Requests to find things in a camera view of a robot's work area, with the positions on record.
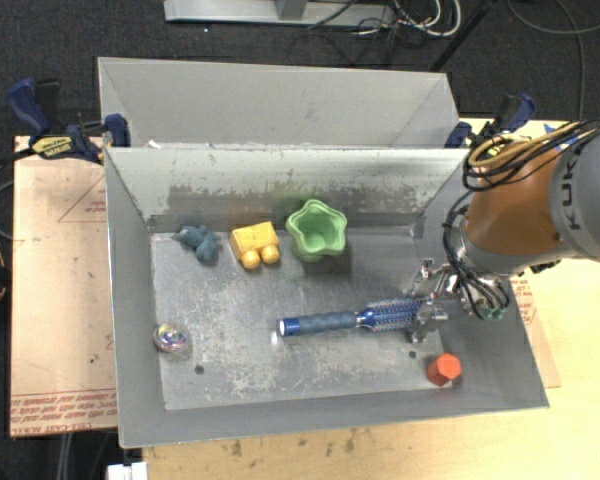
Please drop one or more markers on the blue hairbrush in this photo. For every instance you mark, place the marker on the blue hairbrush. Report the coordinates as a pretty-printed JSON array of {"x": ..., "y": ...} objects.
[{"x": 320, "y": 322}]

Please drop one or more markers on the black cylinder on white bracket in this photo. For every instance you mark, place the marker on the black cylinder on white bracket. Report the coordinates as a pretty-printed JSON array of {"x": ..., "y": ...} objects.
[{"x": 545, "y": 267}]

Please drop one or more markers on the clear iridescent glass ball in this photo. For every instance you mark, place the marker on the clear iridescent glass ball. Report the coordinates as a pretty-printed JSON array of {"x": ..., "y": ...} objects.
[{"x": 171, "y": 338}]

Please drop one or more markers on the blue toy animal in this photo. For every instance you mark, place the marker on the blue toy animal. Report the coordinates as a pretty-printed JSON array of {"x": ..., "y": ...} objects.
[{"x": 205, "y": 248}]

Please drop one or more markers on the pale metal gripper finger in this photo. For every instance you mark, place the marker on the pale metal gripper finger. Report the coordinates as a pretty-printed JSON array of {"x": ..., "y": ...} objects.
[
  {"x": 427, "y": 320},
  {"x": 432, "y": 277}
]

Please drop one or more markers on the yellow toy building block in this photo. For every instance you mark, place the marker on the yellow toy building block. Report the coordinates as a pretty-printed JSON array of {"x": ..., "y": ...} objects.
[{"x": 252, "y": 238}]

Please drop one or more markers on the green star-shaped cup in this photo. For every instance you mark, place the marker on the green star-shaped cup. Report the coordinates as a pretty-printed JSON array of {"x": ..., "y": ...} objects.
[{"x": 315, "y": 233}]

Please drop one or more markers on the grey metal bin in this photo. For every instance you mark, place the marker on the grey metal bin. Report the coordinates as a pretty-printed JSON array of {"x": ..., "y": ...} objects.
[{"x": 280, "y": 368}]

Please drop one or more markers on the orange hexagonal block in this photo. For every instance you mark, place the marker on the orange hexagonal block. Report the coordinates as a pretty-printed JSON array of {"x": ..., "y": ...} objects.
[{"x": 444, "y": 369}]

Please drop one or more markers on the brown cardboard board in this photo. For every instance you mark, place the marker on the brown cardboard board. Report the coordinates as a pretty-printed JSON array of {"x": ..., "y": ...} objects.
[{"x": 55, "y": 268}]

